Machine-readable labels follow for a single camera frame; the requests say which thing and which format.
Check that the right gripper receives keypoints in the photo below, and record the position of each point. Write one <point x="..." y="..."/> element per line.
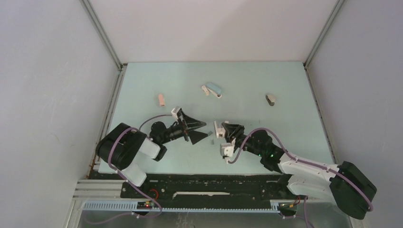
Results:
<point x="230" y="128"/>

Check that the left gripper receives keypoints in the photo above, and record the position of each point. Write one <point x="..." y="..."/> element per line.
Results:
<point x="190" y="124"/>

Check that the white stapler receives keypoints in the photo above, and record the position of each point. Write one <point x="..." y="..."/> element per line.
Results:
<point x="219" y="130"/>

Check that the beige stapler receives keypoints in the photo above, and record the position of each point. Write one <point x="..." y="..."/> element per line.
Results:
<point x="271" y="99"/>

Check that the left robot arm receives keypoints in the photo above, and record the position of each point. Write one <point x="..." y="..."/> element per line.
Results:
<point x="120" y="147"/>

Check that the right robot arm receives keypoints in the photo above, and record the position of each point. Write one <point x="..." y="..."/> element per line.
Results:
<point x="341" y="184"/>

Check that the blue stapler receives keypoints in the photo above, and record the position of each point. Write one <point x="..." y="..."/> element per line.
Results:
<point x="213" y="88"/>

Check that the pink stapler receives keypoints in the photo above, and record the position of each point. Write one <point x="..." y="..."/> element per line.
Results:
<point x="161" y="100"/>

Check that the small cream stapler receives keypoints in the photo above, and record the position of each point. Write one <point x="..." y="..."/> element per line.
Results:
<point x="205" y="90"/>

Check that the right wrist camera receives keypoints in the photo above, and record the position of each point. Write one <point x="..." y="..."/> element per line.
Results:
<point x="227" y="151"/>

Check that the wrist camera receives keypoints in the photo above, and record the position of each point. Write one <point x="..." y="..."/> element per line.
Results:
<point x="227" y="151"/>
<point x="176" y="113"/>

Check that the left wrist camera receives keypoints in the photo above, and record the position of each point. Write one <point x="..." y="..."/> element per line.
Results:
<point x="176" y="113"/>

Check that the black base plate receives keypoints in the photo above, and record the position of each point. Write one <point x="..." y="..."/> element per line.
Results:
<point x="217" y="191"/>

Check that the blue cable duct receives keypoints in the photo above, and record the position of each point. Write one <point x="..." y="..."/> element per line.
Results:
<point x="134" y="206"/>

